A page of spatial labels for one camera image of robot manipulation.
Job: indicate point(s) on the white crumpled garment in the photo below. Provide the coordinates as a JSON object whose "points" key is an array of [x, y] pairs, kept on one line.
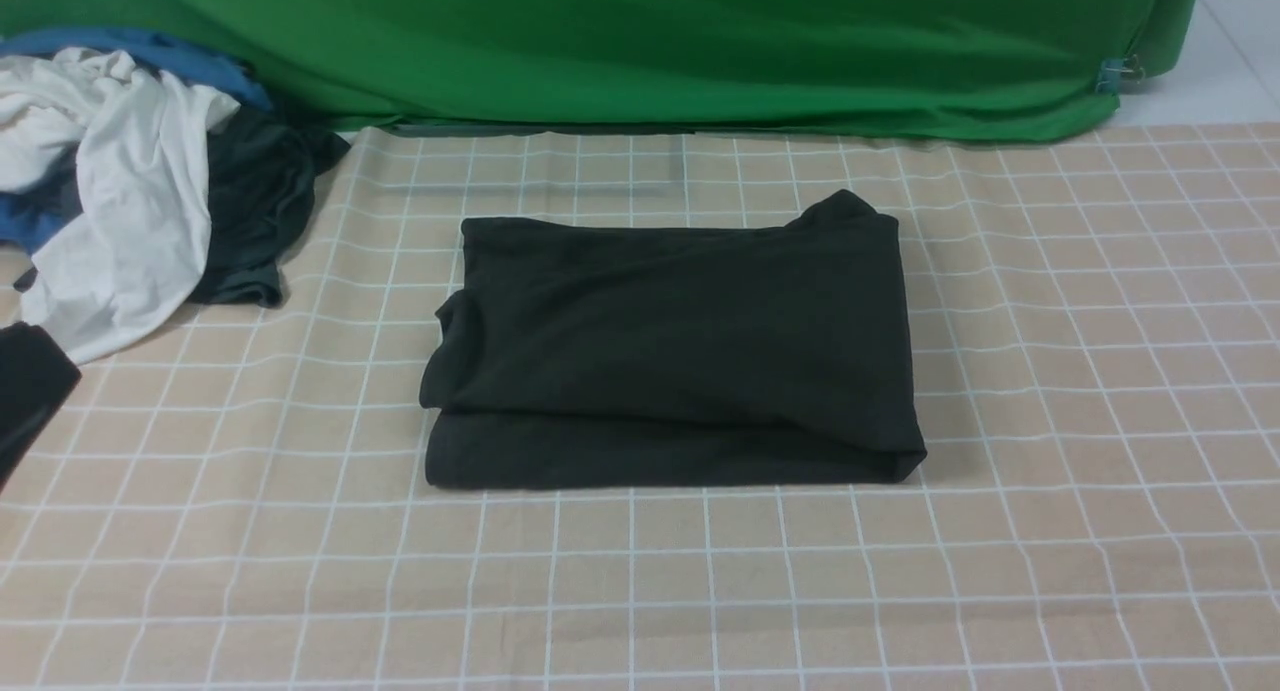
{"points": [[140, 244]]}

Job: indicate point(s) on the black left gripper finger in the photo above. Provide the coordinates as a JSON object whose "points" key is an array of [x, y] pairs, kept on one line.
{"points": [[37, 378]]}

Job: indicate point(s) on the green backdrop cloth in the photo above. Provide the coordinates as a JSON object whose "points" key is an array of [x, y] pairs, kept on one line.
{"points": [[955, 70]]}

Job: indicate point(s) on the blue binder clip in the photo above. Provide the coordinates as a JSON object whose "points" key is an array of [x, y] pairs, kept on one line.
{"points": [[1119, 74]]}

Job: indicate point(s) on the dark gray crumpled garment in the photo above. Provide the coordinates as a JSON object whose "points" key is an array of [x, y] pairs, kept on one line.
{"points": [[262, 174]]}

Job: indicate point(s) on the dark gray long-sleeve shirt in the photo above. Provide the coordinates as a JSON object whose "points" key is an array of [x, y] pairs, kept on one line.
{"points": [[577, 358]]}

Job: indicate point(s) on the blue crumpled garment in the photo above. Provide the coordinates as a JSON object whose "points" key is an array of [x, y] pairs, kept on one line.
{"points": [[150, 56]]}

